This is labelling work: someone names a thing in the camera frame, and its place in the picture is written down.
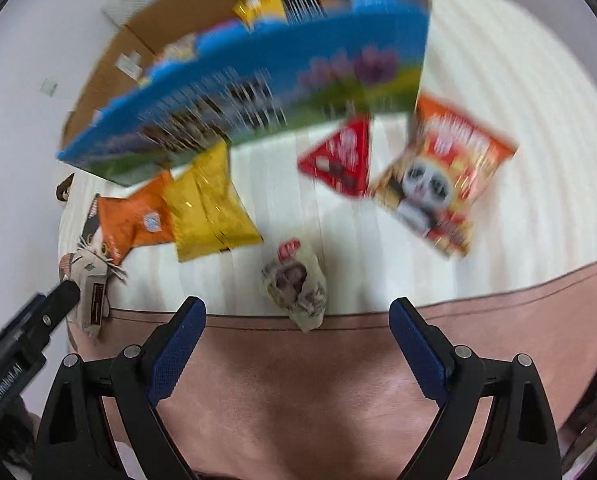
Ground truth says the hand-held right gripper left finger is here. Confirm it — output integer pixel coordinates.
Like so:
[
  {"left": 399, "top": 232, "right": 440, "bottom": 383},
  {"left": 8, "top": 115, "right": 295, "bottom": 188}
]
[{"left": 37, "top": 296, "right": 208, "bottom": 480}]

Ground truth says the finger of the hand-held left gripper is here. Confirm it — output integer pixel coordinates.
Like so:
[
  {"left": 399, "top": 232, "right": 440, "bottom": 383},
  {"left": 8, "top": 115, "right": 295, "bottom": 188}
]
[
  {"left": 0, "top": 292, "right": 46, "bottom": 356},
  {"left": 26, "top": 280, "right": 82, "bottom": 358}
]

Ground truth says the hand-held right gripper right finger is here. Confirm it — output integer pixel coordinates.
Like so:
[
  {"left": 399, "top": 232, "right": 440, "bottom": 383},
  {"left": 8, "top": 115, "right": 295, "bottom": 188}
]
[{"left": 388, "top": 297, "right": 563, "bottom": 480}]

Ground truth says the blue printed cardboard box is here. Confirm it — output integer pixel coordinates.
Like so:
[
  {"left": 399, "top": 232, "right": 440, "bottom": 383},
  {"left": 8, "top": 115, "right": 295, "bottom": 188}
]
[{"left": 56, "top": 0, "right": 434, "bottom": 188}]

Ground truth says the large yellow black snack packet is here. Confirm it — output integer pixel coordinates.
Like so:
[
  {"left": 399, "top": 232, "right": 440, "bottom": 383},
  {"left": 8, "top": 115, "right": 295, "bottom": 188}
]
[{"left": 232, "top": 0, "right": 329, "bottom": 32}]

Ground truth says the white brown striped packet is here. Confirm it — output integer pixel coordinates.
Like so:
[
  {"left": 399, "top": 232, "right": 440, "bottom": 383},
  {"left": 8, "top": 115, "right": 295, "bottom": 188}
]
[{"left": 71, "top": 255, "right": 113, "bottom": 343}]

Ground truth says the striped pink cat blanket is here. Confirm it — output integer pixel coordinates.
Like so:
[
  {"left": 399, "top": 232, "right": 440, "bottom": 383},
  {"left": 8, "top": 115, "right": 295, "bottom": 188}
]
[{"left": 56, "top": 0, "right": 597, "bottom": 480}]

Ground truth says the small white cartoon packet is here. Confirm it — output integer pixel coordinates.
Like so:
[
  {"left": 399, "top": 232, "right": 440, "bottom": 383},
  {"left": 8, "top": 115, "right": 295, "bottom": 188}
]
[{"left": 261, "top": 239, "right": 329, "bottom": 333}]

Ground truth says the orange panda snack packet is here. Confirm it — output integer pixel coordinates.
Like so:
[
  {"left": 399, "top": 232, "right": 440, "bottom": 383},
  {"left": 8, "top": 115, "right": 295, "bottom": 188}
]
[{"left": 368, "top": 94, "right": 519, "bottom": 260}]

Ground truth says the red triangular snack packet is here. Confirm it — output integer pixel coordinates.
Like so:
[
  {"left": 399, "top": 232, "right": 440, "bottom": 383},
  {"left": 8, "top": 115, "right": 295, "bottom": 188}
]
[{"left": 297, "top": 114, "right": 373, "bottom": 198}]

